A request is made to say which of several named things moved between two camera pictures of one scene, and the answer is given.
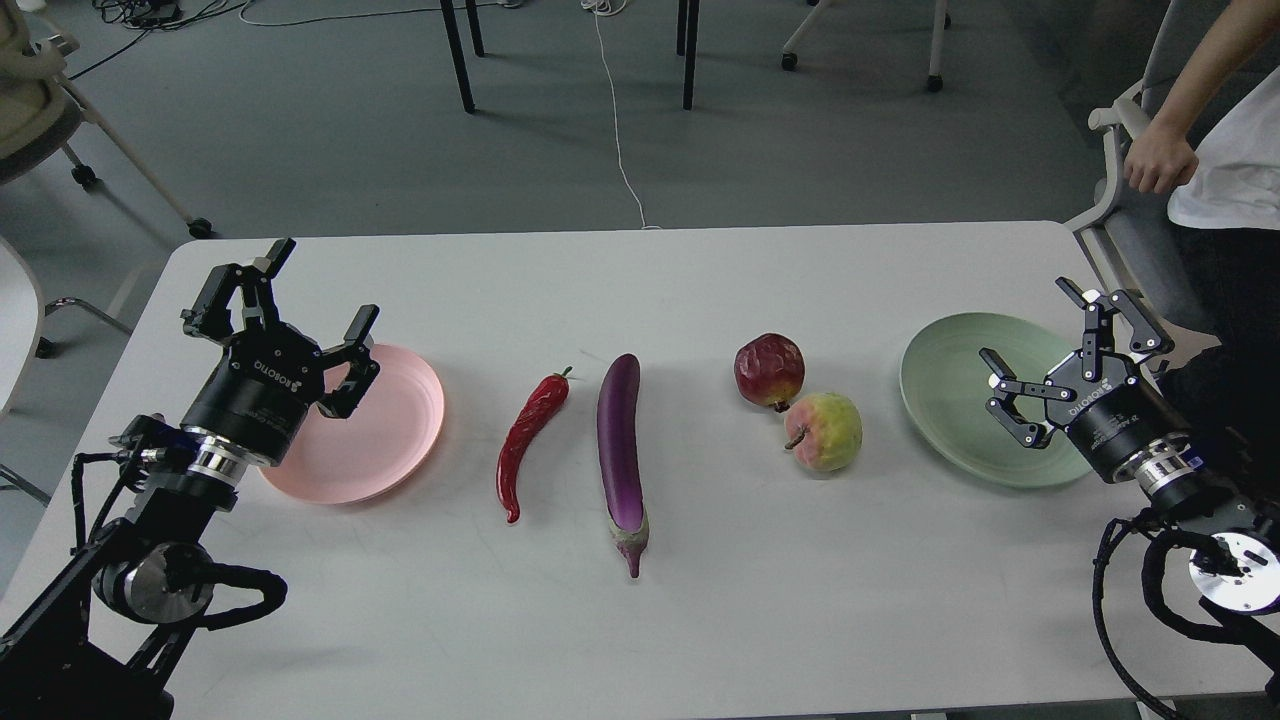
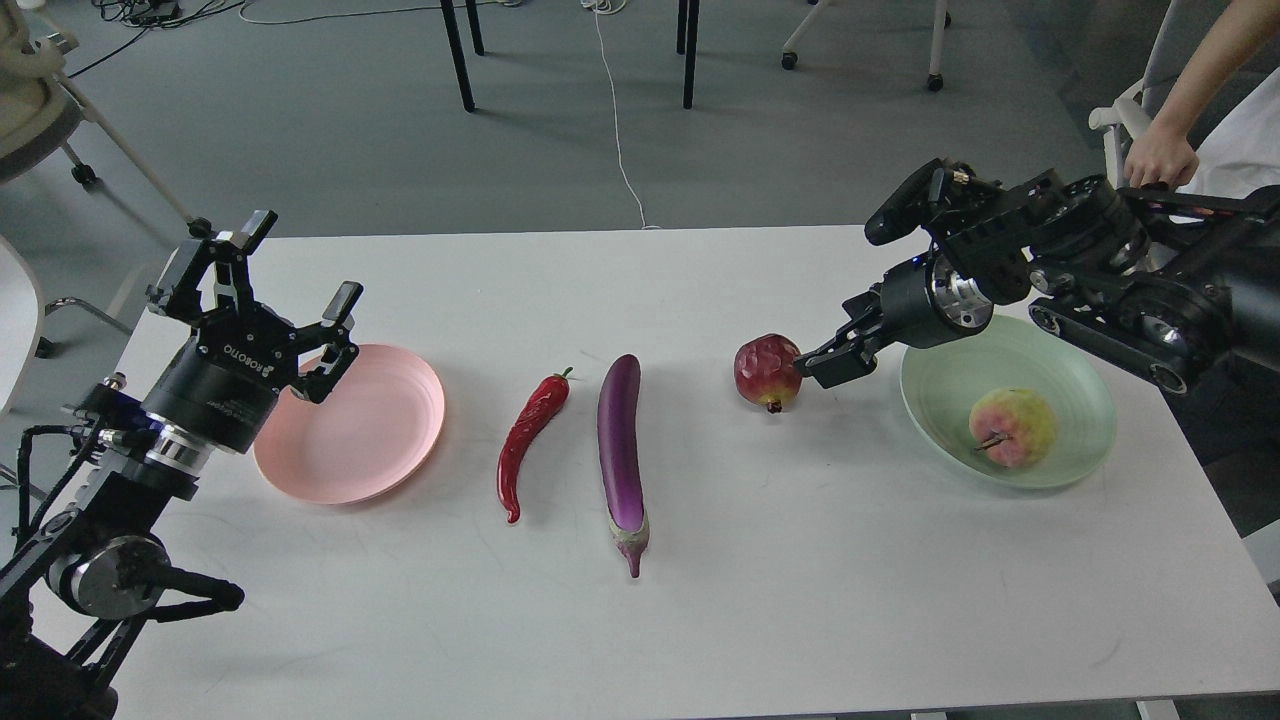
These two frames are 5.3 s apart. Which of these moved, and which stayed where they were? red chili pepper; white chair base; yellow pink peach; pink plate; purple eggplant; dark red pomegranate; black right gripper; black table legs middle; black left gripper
Moved: black right gripper; yellow pink peach; black left gripper
Stayed: black table legs middle; white chair base; red chili pepper; pink plate; purple eggplant; dark red pomegranate
